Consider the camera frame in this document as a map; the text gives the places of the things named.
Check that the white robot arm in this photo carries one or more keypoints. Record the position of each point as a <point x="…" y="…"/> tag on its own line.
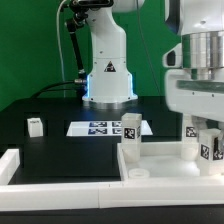
<point x="199" y="23"/>

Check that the white square tabletop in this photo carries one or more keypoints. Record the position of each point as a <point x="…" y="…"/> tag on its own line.
<point x="157" y="160"/>

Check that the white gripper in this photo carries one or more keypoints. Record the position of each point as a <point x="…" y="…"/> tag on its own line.
<point x="200" y="98"/>

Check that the white marker tag sheet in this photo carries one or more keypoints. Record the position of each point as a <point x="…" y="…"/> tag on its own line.
<point x="94" y="128"/>

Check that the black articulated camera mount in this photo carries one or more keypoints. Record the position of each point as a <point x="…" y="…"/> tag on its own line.
<point x="80" y="8"/>

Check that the white U-shaped obstacle fence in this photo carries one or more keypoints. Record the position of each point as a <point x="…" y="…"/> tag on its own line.
<point x="124" y="193"/>

